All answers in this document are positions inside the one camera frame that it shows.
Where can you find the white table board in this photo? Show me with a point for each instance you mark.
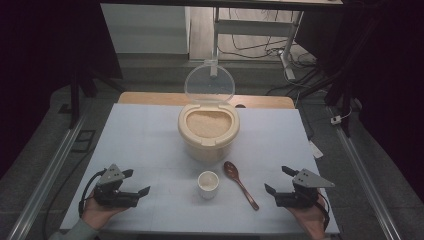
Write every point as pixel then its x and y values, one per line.
pixel 150 143

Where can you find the clear round container lid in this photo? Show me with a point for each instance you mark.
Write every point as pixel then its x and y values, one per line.
pixel 209 83

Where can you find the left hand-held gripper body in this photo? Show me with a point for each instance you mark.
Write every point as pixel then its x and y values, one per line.
pixel 111 195

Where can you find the white cabinet panel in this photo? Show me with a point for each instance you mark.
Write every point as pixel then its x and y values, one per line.
pixel 143 30

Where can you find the brown wooden spoon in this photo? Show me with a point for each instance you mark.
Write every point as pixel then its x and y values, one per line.
pixel 233 173

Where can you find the rice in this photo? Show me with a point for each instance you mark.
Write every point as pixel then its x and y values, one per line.
pixel 208 124

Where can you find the person's left hand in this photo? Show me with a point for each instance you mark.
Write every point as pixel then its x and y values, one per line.
pixel 100 215

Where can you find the aluminium floor rail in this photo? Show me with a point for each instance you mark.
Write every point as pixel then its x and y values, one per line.
pixel 43 180
pixel 363 173

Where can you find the white paper tag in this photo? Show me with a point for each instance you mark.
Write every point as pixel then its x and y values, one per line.
pixel 316 150

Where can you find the white desk frame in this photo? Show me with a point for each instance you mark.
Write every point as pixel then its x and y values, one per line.
pixel 253 27

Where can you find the beige rice container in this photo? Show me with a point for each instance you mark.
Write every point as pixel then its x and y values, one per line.
pixel 208 148

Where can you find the person's right hand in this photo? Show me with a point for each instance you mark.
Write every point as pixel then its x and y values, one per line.
pixel 310 220

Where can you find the white cup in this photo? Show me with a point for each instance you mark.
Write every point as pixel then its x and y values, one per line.
pixel 208 190

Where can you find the wooden table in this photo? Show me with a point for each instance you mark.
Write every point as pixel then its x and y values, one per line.
pixel 150 98

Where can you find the dark table grommet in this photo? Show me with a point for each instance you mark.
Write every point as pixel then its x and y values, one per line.
pixel 240 106

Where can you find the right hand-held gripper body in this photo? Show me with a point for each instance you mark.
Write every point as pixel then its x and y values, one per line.
pixel 301 191

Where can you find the black metal stand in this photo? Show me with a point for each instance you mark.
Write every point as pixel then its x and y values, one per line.
pixel 75 96
pixel 340 90

